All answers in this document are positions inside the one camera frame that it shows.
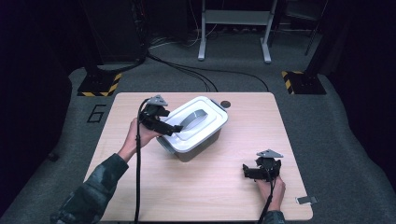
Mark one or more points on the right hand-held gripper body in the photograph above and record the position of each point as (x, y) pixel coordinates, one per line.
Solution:
(267, 168)

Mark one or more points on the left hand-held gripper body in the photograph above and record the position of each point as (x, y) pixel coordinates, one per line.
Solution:
(152, 118)

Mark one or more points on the clear grey storage box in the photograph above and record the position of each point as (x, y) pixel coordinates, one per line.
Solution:
(199, 151)

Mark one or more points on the person's left hand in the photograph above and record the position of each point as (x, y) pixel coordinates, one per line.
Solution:
(140, 138)

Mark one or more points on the person's right hand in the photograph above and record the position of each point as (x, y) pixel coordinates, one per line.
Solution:
(275, 194)

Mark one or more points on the grey tape strip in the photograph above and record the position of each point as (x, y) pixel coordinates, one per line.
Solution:
(306, 200)

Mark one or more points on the dark round table grommet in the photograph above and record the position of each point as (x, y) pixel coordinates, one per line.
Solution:
(225, 104)

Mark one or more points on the black yellow striped stand base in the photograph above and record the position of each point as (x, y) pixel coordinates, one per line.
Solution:
(98, 85)
(306, 83)

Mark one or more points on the dark cabinet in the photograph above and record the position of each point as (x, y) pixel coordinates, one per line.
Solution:
(115, 31)

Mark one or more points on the small black floor object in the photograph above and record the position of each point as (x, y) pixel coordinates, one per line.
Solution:
(53, 156)

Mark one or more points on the white metal stand frame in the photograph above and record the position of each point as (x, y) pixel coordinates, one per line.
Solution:
(236, 17)

